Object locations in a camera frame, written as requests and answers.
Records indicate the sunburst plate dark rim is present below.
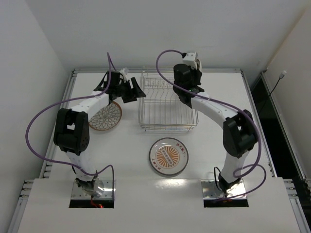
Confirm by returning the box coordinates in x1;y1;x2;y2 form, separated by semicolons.
148;137;189;177

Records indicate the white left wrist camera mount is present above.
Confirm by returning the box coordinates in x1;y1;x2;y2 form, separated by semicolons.
120;67;129;82

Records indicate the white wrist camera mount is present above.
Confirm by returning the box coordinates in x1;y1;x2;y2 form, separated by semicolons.
120;67;129;82
182;52;200;70

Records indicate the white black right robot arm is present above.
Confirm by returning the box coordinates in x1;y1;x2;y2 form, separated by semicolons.
173;64;258;193

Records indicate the chrome wire dish rack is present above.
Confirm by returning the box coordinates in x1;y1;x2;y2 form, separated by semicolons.
138;70;199;133

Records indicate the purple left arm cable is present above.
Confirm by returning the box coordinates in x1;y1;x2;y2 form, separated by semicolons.
25;51;115;200

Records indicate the black wall cable white plug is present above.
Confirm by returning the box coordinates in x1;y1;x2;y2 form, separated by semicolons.
268;70;287;98

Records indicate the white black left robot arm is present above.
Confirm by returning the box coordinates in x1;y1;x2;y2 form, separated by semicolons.
53;68;146;197

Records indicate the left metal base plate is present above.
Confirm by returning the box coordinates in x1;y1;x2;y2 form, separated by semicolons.
71;180;116;201

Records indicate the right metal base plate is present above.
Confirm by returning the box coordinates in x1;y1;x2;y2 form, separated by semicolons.
201;180;247;200

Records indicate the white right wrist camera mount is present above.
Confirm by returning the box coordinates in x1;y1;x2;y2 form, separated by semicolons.
182;52;200;70

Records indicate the floral plate orange rim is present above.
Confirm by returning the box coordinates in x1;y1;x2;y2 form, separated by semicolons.
196;59;202;72
89;101;122;131

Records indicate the metal base plate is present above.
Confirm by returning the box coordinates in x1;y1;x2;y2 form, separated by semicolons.
201;180;247;200
71;180;116;201

